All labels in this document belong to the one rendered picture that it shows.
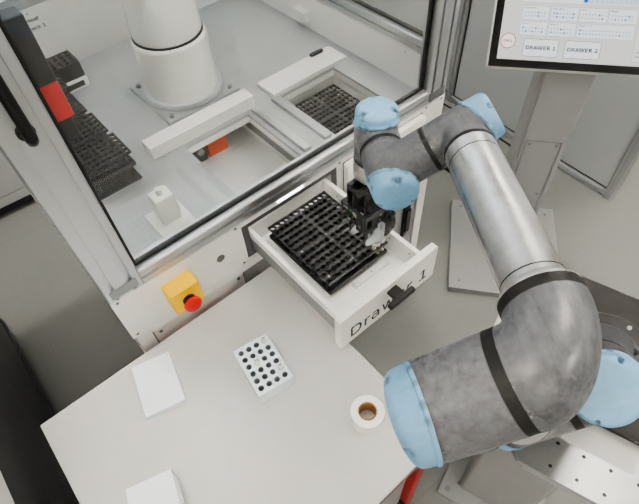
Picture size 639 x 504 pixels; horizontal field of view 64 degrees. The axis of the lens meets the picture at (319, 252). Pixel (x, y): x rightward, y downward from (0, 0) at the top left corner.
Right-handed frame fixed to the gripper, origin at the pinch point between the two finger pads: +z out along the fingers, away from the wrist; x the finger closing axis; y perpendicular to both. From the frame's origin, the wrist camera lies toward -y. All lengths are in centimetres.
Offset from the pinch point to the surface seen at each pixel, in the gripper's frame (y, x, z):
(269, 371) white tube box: 34.4, 3.9, 14.1
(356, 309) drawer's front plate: 15.7, 10.6, 0.9
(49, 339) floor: 79, -102, 95
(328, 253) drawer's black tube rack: 9.2, -5.6, 3.9
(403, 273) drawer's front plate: 2.3, 10.7, 1.0
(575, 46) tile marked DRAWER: -83, -7, -8
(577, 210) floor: -136, 0, 93
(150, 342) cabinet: 50, -23, 20
